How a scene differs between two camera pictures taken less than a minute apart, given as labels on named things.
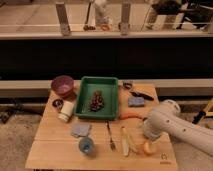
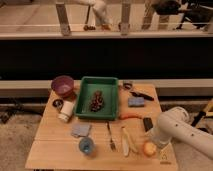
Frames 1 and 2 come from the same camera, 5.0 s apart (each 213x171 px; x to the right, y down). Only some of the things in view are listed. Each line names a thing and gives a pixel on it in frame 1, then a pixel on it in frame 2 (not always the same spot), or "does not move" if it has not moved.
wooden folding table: x=62 y=140 does not move
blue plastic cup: x=86 y=144 does not move
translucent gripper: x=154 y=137 → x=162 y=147
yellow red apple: x=149 y=148 does not move
